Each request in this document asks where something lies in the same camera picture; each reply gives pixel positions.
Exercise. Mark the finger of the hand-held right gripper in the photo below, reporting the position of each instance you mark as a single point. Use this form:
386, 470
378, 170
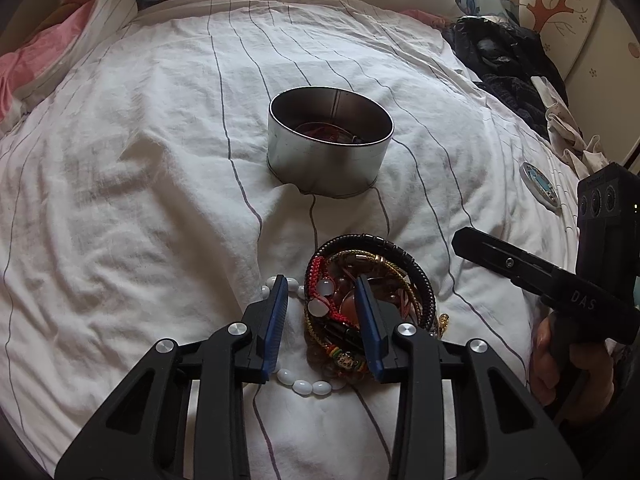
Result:
500, 260

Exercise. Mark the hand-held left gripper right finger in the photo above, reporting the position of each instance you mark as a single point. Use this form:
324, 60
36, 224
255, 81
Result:
367, 325

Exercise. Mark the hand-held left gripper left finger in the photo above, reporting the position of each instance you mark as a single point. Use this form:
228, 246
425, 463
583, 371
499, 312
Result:
277, 320

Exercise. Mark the round metal tin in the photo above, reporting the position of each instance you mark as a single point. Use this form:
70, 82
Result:
320, 165

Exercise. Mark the person's right hand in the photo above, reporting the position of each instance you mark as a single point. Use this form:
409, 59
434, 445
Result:
542, 365

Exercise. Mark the round tin lid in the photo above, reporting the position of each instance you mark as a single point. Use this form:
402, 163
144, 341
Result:
537, 182

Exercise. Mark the beige crumpled cloth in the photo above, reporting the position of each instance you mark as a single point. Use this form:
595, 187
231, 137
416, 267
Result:
565, 130

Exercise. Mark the white striped duvet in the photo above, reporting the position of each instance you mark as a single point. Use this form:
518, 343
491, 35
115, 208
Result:
150, 185

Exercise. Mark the black jacket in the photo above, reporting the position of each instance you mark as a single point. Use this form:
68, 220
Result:
505, 55

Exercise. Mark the cream headboard with tree print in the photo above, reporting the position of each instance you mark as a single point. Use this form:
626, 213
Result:
585, 20

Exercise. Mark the pink blanket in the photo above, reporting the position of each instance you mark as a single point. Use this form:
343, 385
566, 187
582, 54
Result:
35, 55

